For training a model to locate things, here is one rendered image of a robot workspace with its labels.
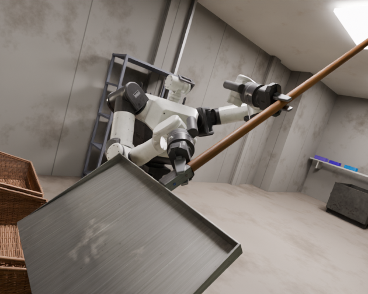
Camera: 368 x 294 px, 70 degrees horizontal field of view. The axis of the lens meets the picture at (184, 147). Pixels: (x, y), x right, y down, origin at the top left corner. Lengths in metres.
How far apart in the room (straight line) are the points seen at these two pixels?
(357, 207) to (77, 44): 6.48
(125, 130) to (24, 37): 2.76
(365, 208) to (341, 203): 0.48
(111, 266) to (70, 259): 0.12
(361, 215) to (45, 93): 6.65
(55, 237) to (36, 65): 3.09
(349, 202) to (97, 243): 6.87
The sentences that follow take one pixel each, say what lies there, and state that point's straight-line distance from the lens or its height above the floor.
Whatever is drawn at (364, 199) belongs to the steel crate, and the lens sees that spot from 7.21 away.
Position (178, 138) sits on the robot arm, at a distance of 0.80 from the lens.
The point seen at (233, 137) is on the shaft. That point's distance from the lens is 0.80.
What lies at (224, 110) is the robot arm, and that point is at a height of 1.44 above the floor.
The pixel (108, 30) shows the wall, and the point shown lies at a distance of 4.00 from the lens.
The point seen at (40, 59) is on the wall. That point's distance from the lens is 3.72.
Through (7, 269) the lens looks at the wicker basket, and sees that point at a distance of 1.00.
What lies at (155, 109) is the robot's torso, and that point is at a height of 1.35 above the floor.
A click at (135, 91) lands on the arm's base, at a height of 1.40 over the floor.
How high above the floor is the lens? 1.38
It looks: 8 degrees down
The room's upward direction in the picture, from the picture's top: 17 degrees clockwise
